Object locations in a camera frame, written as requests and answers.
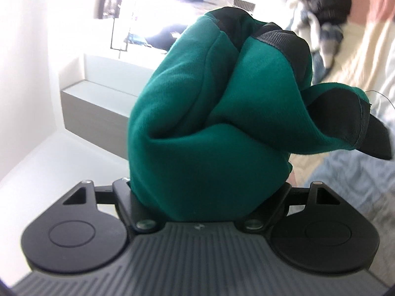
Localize patchwork checked quilt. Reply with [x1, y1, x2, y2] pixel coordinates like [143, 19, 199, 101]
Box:
[288, 0, 395, 244]

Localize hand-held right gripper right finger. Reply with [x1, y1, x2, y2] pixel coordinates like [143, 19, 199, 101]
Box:
[244, 182, 340, 232]

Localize green hooded jacket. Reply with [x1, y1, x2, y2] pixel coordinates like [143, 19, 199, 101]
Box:
[127, 6, 394, 222]

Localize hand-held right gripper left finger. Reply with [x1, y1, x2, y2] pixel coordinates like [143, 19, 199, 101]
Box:
[65, 179, 159, 232]

